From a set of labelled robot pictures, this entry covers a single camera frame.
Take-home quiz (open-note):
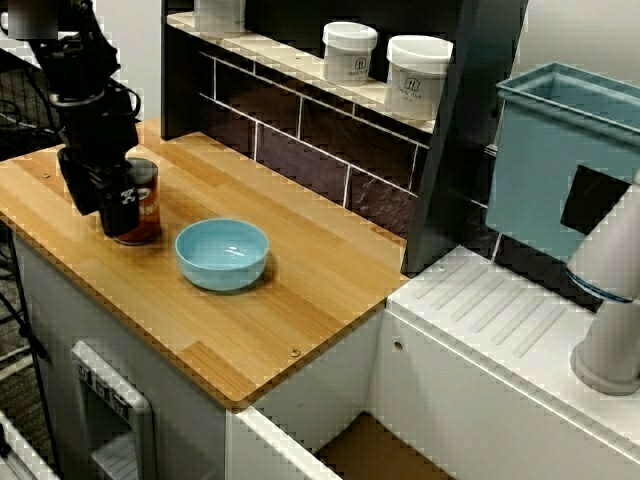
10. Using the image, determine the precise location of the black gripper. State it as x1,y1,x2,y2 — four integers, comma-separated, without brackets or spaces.
52,92,142,239

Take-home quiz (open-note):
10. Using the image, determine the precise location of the orange beans can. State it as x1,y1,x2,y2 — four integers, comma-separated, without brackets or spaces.
112,157,164,246

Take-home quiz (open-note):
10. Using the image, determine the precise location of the light blue bowl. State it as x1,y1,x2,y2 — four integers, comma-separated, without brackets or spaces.
174,217,271,293

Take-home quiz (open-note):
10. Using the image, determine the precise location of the white counter cabinet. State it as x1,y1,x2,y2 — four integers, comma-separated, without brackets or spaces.
9,219,386,480

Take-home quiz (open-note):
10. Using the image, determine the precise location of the dark tile backsplash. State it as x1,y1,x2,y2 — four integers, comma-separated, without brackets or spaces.
199,49,501,261

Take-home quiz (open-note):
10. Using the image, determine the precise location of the plain white jar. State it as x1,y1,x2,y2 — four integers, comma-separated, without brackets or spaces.
193,0,247,37

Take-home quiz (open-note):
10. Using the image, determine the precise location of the cream shelf board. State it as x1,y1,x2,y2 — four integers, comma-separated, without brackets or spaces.
167,12,436,134

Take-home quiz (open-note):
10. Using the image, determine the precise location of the white labelled plastic jar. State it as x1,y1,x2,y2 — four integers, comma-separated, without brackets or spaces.
321,21,379,87
384,34,455,121

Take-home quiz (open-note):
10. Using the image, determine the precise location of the white sink unit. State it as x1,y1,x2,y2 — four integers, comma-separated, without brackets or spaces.
227,244,640,480

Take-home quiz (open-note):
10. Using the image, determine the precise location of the teal plastic bin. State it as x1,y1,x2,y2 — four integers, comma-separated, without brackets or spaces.
487,62,640,261

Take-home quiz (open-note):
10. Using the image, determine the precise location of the black rectangular plate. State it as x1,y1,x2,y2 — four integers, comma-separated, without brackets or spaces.
559,164,632,236

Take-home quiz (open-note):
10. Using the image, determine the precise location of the black cable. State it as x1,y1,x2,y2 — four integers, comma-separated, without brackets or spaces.
0,219,64,476

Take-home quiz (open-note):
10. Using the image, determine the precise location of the white cable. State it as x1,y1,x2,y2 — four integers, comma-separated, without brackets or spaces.
0,344,34,384

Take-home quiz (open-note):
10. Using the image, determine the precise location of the aluminium rail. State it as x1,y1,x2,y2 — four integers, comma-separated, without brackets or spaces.
0,409,56,480

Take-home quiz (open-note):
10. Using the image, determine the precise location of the black kitchen hutch frame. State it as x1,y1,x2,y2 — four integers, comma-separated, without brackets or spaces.
159,0,530,276

